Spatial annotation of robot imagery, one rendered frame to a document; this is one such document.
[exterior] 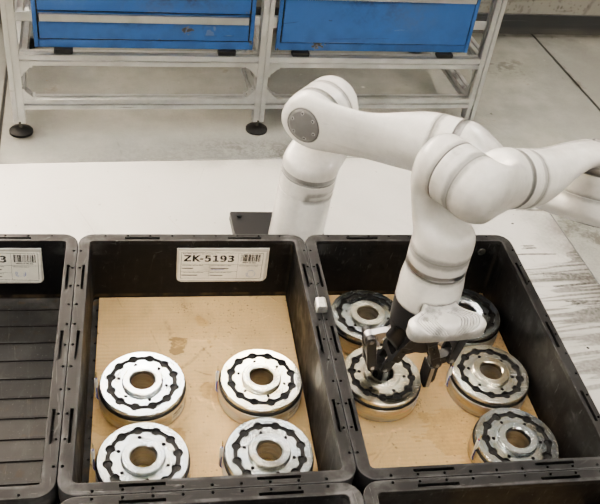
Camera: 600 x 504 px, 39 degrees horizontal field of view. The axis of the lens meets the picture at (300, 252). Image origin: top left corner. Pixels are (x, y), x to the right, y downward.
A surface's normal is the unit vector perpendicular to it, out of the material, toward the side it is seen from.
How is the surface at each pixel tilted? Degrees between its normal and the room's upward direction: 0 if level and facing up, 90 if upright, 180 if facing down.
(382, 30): 90
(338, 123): 74
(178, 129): 0
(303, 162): 18
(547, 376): 90
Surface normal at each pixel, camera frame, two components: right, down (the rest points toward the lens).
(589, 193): -0.47, 0.15
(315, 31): 0.20, 0.64
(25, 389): 0.11, -0.77
